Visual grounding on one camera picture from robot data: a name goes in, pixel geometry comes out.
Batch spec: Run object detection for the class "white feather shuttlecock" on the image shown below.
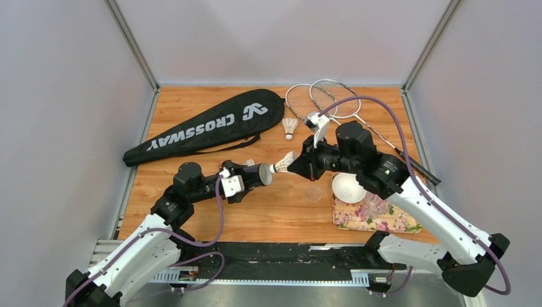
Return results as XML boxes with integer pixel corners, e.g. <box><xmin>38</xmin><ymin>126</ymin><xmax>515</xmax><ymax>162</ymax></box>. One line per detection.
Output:
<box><xmin>281</xmin><ymin>118</ymin><xmax>298</xmax><ymax>140</ymax></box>

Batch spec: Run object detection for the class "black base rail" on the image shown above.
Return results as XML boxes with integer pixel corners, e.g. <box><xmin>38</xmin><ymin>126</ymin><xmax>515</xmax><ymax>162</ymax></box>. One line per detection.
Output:
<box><xmin>180</xmin><ymin>242</ymin><xmax>407</xmax><ymax>281</ymax></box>

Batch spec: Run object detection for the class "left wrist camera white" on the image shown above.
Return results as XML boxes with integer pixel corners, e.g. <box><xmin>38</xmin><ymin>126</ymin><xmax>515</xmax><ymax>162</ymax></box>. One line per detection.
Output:
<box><xmin>219</xmin><ymin>168</ymin><xmax>245</xmax><ymax>198</ymax></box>

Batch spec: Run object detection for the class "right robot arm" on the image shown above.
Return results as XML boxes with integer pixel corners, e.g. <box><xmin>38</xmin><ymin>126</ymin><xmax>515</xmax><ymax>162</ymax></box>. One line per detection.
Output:
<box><xmin>288</xmin><ymin>121</ymin><xmax>510</xmax><ymax>297</ymax></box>

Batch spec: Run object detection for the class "clear plastic tube lid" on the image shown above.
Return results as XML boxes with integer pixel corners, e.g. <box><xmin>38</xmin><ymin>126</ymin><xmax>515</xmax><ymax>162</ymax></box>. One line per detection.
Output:
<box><xmin>304</xmin><ymin>184</ymin><xmax>323</xmax><ymax>202</ymax></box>

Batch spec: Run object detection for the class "black shuttlecock tube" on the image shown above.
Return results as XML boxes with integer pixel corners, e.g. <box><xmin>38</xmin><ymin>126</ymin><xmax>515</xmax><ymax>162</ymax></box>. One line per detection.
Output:
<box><xmin>236</xmin><ymin>163</ymin><xmax>273</xmax><ymax>190</ymax></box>

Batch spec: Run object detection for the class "white bowl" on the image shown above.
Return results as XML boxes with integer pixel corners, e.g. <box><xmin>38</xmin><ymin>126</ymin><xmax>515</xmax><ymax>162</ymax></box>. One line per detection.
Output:
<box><xmin>332</xmin><ymin>173</ymin><xmax>367</xmax><ymax>203</ymax></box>

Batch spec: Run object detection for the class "silver badminton racket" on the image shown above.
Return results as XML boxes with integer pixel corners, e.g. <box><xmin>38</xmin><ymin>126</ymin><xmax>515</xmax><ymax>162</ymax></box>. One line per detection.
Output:
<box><xmin>309</xmin><ymin>79</ymin><xmax>442</xmax><ymax>186</ymax></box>
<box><xmin>285</xmin><ymin>83</ymin><xmax>335</xmax><ymax>121</ymax></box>

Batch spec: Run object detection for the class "floral tray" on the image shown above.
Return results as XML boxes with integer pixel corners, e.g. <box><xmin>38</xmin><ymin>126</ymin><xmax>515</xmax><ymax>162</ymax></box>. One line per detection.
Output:
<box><xmin>332</xmin><ymin>173</ymin><xmax>422</xmax><ymax>233</ymax></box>

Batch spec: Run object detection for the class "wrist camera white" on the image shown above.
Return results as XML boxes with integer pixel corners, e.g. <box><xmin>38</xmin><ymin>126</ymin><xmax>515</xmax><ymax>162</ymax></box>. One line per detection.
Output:
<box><xmin>219</xmin><ymin>168</ymin><xmax>245</xmax><ymax>198</ymax></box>
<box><xmin>304</xmin><ymin>111</ymin><xmax>330</xmax><ymax>148</ymax></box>

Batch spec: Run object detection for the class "silver badminton racket left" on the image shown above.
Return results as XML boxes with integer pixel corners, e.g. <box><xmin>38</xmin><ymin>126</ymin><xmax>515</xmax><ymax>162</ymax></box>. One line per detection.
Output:
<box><xmin>285</xmin><ymin>83</ymin><xmax>335</xmax><ymax>121</ymax></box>

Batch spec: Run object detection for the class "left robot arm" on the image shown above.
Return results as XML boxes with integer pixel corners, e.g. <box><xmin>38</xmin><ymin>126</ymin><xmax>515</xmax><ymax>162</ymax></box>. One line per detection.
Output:
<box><xmin>64</xmin><ymin>161</ymin><xmax>274</xmax><ymax>306</ymax></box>

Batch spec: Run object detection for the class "clear glass cup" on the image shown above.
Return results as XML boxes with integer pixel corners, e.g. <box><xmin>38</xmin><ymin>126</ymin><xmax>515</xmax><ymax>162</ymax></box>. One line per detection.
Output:
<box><xmin>362</xmin><ymin>191</ymin><xmax>391</xmax><ymax>218</ymax></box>

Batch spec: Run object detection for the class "black Crossway racket bag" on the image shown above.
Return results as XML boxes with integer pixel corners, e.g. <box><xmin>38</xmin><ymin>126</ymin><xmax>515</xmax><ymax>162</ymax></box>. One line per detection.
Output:
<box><xmin>123</xmin><ymin>89</ymin><xmax>285</xmax><ymax>167</ymax></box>

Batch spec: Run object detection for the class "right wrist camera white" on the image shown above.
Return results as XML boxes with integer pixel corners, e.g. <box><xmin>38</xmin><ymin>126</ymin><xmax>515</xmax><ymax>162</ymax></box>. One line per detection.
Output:
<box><xmin>304</xmin><ymin>111</ymin><xmax>330</xmax><ymax>148</ymax></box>

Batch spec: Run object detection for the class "silver badminton racket right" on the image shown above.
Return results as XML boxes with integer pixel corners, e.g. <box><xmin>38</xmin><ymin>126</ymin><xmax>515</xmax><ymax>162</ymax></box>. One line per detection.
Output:
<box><xmin>309</xmin><ymin>79</ymin><xmax>442</xmax><ymax>186</ymax></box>

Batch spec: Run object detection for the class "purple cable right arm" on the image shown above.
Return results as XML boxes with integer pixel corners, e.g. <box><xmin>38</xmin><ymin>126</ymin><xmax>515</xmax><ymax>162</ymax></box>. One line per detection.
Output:
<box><xmin>318</xmin><ymin>95</ymin><xmax>512</xmax><ymax>296</ymax></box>

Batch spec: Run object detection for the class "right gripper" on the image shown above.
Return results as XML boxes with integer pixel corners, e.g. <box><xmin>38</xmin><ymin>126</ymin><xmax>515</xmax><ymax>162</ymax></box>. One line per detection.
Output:
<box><xmin>286</xmin><ymin>134</ymin><xmax>359</xmax><ymax>182</ymax></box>

